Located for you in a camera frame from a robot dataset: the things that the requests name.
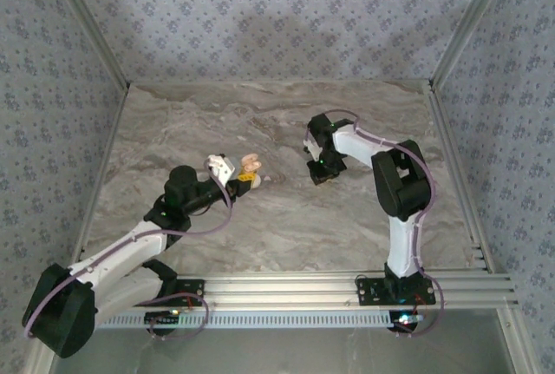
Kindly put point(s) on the white earbud charging case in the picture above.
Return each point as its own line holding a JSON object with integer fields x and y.
{"x": 256, "y": 181}

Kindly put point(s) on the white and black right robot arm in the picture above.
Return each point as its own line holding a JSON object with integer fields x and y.
{"x": 403, "y": 239}

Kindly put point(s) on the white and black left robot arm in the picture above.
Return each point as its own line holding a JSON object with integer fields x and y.
{"x": 117, "y": 257}

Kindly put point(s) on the black controller board with LED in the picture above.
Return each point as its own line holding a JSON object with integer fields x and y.
{"x": 405, "y": 321}
{"x": 160, "y": 319}

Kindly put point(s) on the aluminium table side rail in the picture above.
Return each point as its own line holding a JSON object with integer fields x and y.
{"x": 109, "y": 148}
{"x": 446, "y": 144}

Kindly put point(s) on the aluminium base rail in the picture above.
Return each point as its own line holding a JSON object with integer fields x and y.
{"x": 277, "y": 291}

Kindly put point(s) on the aluminium corner post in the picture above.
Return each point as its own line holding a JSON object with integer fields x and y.
{"x": 467, "y": 22}
{"x": 91, "y": 22}

